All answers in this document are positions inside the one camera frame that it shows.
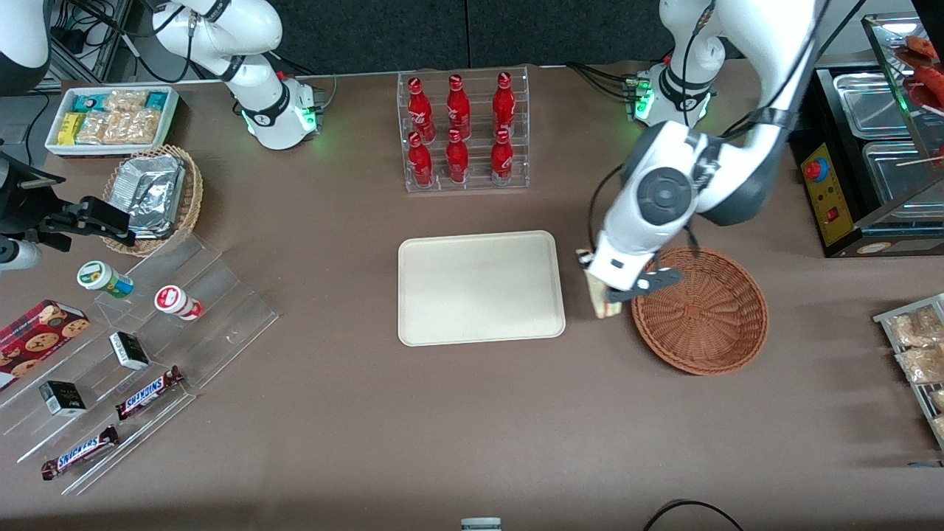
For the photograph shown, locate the steel food pan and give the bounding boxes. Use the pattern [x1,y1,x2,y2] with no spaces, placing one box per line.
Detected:
[833,72,923,139]
[861,140,944,222]

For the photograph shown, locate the red cola bottle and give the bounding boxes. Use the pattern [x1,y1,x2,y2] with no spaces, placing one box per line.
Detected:
[408,132,434,188]
[446,74,471,141]
[407,77,436,142]
[490,128,514,185]
[492,71,516,137]
[445,129,470,184]

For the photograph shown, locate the black food warmer cabinet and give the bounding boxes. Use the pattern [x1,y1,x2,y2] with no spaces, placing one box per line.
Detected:
[789,13,944,259]

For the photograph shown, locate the black left arm base cables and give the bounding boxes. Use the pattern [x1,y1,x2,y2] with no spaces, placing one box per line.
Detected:
[566,62,641,100]

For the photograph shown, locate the light wicker basket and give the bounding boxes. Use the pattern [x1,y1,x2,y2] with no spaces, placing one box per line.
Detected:
[102,145,204,257]

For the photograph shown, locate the white grey wrist cylinder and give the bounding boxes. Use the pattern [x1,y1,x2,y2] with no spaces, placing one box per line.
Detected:
[0,240,43,271]

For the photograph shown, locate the red cookie box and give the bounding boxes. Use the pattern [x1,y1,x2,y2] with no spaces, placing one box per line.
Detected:
[0,299,91,392]

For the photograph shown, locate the tray of packaged snacks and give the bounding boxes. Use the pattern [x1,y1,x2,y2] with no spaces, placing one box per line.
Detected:
[872,294,944,452]

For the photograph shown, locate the red lid yogurt cup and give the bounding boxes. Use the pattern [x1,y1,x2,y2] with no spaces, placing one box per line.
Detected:
[154,285,204,321]

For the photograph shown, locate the black right arm base cables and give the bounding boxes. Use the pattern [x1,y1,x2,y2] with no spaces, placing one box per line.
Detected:
[277,53,340,113]

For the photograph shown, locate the small black box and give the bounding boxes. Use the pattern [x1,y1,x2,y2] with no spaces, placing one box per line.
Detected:
[109,331,150,371]
[38,381,87,417]

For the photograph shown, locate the clear acrylic bottle rack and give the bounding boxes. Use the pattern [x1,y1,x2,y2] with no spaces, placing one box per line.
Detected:
[397,65,530,194]

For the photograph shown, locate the clear cracker bag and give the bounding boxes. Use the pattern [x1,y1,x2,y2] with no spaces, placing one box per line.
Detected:
[76,112,119,145]
[103,90,148,113]
[114,109,162,145]

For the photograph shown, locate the black arm base cables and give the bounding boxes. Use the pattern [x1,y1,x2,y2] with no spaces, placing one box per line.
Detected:
[277,53,340,113]
[566,62,641,100]

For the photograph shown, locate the Snickers bar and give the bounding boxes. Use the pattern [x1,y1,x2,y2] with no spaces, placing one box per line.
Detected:
[41,426,120,481]
[115,366,185,421]

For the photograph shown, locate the black cable bundle with adapter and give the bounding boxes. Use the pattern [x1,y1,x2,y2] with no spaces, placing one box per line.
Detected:
[44,0,200,83]

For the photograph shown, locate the brown wicker basket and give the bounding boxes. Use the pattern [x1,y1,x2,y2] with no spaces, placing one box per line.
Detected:
[631,246,769,376]

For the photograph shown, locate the triangular sandwich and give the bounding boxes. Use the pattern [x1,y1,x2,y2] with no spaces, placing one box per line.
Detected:
[577,249,622,319]

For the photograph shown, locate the silver foil packets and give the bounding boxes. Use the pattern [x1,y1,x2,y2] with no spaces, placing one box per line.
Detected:
[111,153,187,238]

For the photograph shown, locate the clear acrylic tiered stand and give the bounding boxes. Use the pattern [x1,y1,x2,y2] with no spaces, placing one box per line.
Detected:
[0,232,280,496]

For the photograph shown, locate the aluminium frame profile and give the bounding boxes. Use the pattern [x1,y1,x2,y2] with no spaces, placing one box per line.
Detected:
[52,0,137,88]

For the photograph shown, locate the black looped cable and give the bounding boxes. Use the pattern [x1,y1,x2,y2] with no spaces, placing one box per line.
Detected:
[642,499,746,531]

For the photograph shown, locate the cream plastic tray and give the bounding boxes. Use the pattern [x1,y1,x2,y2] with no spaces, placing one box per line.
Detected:
[398,230,566,347]

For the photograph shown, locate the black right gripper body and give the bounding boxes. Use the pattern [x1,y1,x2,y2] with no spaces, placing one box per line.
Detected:
[0,151,69,238]

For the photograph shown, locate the white snack bin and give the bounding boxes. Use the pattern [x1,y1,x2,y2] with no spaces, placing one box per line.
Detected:
[44,86,181,159]

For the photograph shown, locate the green lid yogurt cup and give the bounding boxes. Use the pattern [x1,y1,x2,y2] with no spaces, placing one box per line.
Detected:
[77,260,135,299]

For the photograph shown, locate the black hanging arm cables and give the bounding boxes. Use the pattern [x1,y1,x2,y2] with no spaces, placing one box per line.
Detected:
[737,0,871,141]

